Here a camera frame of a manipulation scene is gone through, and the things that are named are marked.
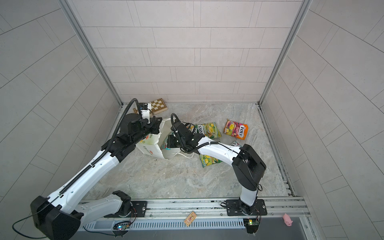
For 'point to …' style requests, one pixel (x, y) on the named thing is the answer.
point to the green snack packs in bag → (164, 146)
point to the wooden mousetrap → (190, 218)
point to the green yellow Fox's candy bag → (213, 130)
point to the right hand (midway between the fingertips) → (165, 142)
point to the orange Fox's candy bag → (236, 129)
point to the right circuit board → (251, 225)
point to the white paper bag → (157, 144)
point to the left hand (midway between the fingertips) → (165, 116)
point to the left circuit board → (121, 228)
